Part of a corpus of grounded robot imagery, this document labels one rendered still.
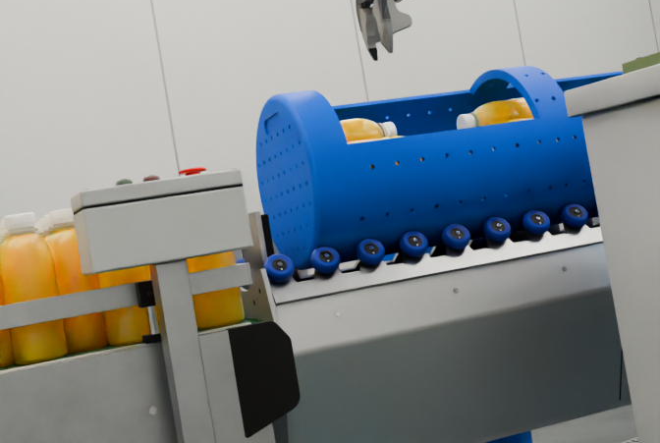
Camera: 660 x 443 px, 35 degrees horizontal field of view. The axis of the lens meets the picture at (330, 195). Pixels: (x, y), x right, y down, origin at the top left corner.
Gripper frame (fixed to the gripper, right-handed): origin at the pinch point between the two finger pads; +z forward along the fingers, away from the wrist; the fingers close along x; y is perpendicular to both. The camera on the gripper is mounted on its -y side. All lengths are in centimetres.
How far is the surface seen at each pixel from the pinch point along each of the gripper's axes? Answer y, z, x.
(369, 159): -11.2, 19.0, -14.8
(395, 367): -12, 51, -13
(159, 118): 35, -36, 338
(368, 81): 157, -46, 358
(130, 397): -53, 45, -24
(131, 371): -53, 42, -24
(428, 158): -1.4, 20.2, -14.9
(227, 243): -40, 28, -35
